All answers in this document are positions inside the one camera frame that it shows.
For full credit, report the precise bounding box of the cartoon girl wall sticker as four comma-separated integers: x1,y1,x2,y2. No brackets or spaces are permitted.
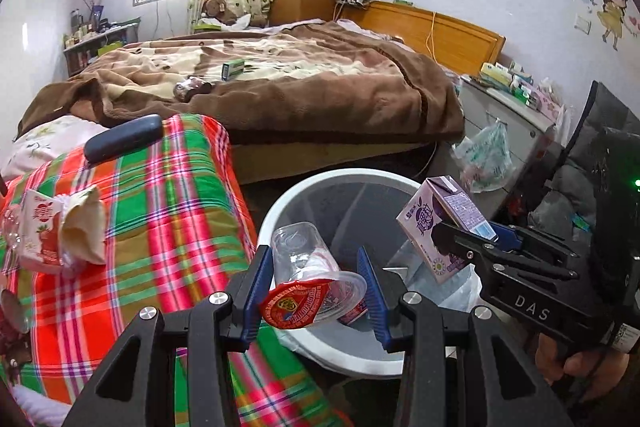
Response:
570,0,640,52

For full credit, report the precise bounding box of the dark cloth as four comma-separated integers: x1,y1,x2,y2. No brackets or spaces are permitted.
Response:
515,157,601,238

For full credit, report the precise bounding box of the purple milk carton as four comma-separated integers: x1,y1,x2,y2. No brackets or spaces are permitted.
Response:
396,176,498,285

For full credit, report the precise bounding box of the dark crumpled wrapper on bed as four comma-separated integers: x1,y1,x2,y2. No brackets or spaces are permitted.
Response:
172,76,213,102

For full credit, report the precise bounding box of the green white box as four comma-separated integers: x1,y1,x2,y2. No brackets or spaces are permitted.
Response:
221,59,247,82

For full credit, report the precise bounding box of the plaid blanket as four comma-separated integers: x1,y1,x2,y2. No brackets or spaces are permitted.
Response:
0,114,351,427

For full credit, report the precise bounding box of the row of medicine boxes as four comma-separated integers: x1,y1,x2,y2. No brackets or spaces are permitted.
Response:
477,61,563,112

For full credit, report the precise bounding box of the white fluffy brush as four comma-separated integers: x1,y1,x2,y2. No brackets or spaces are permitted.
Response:
10,384,66,423

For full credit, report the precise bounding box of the printed plastic bag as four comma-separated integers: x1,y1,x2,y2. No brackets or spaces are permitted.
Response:
450,119,516,195

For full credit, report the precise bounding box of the grey bin liner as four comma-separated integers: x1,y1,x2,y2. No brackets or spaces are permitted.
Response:
280,179,481,338

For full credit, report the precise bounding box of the row of toiletry bottles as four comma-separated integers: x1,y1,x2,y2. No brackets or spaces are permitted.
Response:
62,7,113,50

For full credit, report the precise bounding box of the grey nightstand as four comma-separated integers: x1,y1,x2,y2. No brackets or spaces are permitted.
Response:
457,77,561,208

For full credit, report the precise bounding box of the red white carton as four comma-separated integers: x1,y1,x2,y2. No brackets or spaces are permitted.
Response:
10,188,68,270

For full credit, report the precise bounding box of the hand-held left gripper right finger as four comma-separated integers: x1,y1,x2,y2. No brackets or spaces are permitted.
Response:
356,246,576,427

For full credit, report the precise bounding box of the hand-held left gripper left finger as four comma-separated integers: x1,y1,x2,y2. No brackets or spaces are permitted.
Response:
60,246,281,427

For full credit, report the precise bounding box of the white shelf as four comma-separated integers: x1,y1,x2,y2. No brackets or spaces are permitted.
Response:
62,22,143,78

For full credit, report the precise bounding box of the wooden bed headboard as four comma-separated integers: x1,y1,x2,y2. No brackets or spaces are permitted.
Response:
335,0,507,72

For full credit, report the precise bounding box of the black glasses case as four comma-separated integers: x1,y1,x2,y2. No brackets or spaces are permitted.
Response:
84,114,165,165

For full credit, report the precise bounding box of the bed with brown blanket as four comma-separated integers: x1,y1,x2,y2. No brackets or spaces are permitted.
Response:
17,19,466,145

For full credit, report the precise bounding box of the clear plastic cup red lid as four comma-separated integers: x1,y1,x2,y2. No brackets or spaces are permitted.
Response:
257,222,368,330

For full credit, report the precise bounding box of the clear plastic wrapper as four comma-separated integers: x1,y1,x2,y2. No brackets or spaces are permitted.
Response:
0,203,27,265

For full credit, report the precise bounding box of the brown teddy bear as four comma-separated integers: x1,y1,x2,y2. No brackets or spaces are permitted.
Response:
201,0,241,26

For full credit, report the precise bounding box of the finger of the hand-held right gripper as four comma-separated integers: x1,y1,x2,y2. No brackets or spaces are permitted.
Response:
432,222,578,294
490,221,590,269

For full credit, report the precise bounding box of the person's right hand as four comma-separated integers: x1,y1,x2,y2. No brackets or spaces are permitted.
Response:
534,334,632,390

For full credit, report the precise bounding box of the white round trash bin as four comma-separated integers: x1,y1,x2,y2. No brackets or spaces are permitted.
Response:
255,167,481,380

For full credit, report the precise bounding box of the orange cable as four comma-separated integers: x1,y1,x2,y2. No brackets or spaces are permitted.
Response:
424,11,441,58

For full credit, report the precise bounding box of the white floral pillow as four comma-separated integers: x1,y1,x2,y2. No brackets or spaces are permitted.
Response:
0,114,96,180

